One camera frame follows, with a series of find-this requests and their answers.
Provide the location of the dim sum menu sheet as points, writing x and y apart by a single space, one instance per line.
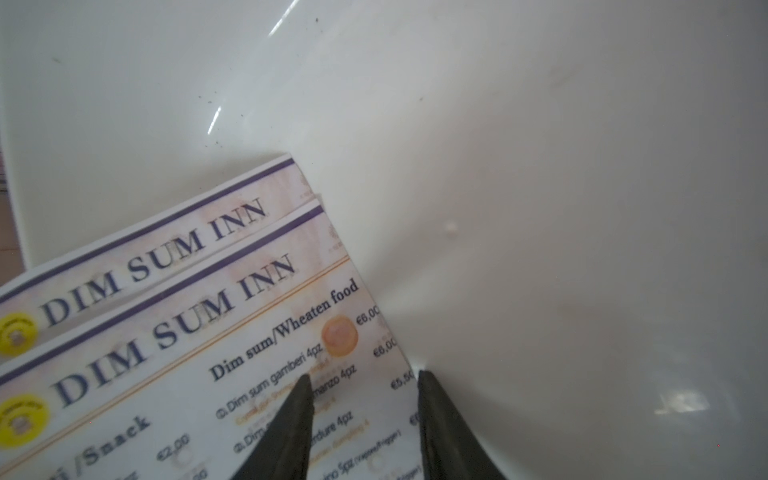
74 288
186 380

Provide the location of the white plastic tray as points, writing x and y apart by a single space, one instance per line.
559 206

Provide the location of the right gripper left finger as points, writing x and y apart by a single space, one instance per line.
283 453

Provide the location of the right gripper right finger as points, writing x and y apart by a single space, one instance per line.
449 448

